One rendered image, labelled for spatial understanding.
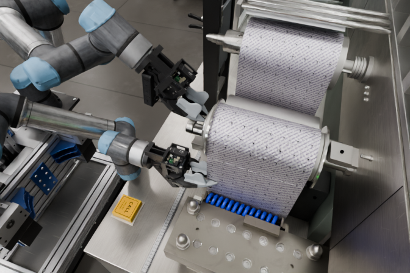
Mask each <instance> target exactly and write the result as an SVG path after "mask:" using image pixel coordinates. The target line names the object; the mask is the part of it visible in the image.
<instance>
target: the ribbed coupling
mask: <svg viewBox="0 0 410 273"><path fill-rule="evenodd" d="M373 64H374V57H372V56H367V57H366V58H362V57H357V56H354V57H353V59H352V60H350V59H347V57H346V59H345V63H344V65H343V68H342V71H341V72H342V73H347V77H348V78H352V79H357V80H358V83H365V82H366V81H367V79H368V78H369V75H370V73H371V71H372V68H373Z"/></svg>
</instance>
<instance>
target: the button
mask: <svg viewBox="0 0 410 273"><path fill-rule="evenodd" d="M141 206H142V202H141V201H140V200H138V199H135V198H133V197H130V196H127V195H125V194H124V195H122V197H121V199H120V200H119V202H118V203H117V205H116V207H115V208H114V210H113V212H112V214H113V215H114V216H116V217H118V218H121V219H124V220H125V221H128V222H133V220H134V218H135V216H136V215H137V213H138V211H139V209H140V207H141Z"/></svg>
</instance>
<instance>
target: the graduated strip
mask: <svg viewBox="0 0 410 273"><path fill-rule="evenodd" d="M195 159H196V160H198V161H199V162H200V160H201V154H200V151H198V153H197V155H196V157H195ZM188 174H193V173H192V170H191V168H190V169H189V171H188ZM186 190H187V189H186V188H182V187H181V188H180V190H179V192H178V195H177V196H176V199H175V200H174V202H173V205H172V206H171V208H170V211H169V213H168V215H167V217H166V219H165V221H164V223H163V225H162V228H161V230H160V232H159V234H158V236H157V238H156V240H155V242H154V244H153V246H152V248H151V250H150V252H149V254H148V256H147V258H146V261H145V263H144V265H143V267H142V269H141V271H140V272H142V273H148V271H149V269H150V267H151V265H152V263H153V261H154V259H155V257H156V254H157V252H158V250H159V247H160V245H161V244H162V241H163V239H164V237H165V235H166V233H167V230H168V228H169V226H170V224H171V222H172V220H173V218H174V216H175V213H176V211H177V209H178V207H179V204H180V203H181V201H182V198H183V196H184V194H185V192H186Z"/></svg>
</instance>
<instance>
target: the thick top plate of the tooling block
mask: <svg viewBox="0 0 410 273"><path fill-rule="evenodd" d="M191 199H193V198H192V197H189V196H188V197H187V199H186V201H185V204H184V206H183V208H182V210H181V212H180V214H179V217H178V219H177V221H176V223H175V225H174V227H173V230H172V232H171V234H170V237H169V239H168V241H167V243H166V245H165V248H164V254H165V256H166V257H167V258H169V259H172V260H174V261H177V262H178V263H181V264H184V265H186V266H188V267H190V268H193V269H195V270H197V271H200V272H202V273H328V263H329V248H330V247H327V246H324V245H321V244H319V243H315V242H313V241H310V240H308V239H305V238H302V237H300V236H296V235H294V234H291V233H288V232H285V231H283V230H280V231H279V236H278V237H275V236H272V235H269V234H267V233H264V232H261V231H259V230H256V229H253V228H251V227H248V226H245V225H243V222H244V219H245V217H244V216H241V215H239V214H236V213H233V212H231V211H228V210H225V209H222V208H220V207H216V206H214V205H211V204H208V203H206V202H203V201H202V203H201V204H198V205H199V206H200V211H199V212H198V213H197V214H195V215H191V214H189V213H188V211H187V206H188V202H189V201H190V200H191ZM181 233H184V234H186V235H187V236H188V238H189V240H190V245H189V247H188V248H187V249H186V250H179V249H178V248H177V246H176V238H177V237H178V235H179V234H181ZM312 244H319V245H320V246H321V247H322V249H323V252H322V253H323V254H322V255H321V258H320V259H319V260H318V261H312V260H310V259H309V258H308V256H307V255H306V249H307V248H308V247H309V246H311V245H312Z"/></svg>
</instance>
